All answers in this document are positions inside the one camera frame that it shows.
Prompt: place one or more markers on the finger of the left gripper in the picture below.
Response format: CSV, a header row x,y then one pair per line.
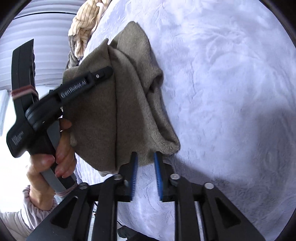
x,y
102,75

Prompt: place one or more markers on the person's left hand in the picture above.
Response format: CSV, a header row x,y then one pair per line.
x,y
41,193

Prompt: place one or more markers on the taupe knit sweater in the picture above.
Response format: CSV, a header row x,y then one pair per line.
x,y
125,113

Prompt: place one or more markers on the lavender bed blanket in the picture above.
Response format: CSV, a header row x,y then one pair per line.
x,y
229,91

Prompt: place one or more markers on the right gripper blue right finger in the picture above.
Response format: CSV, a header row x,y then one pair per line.
x,y
161,174

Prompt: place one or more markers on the person's left forearm pink sleeve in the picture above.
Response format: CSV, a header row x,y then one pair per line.
x,y
21,223

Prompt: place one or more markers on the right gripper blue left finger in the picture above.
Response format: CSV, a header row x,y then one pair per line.
x,y
131,176

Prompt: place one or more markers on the grey-brown plush garment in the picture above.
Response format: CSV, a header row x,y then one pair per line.
x,y
75,46

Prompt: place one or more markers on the cream striped garment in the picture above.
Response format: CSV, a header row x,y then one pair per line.
x,y
86,21

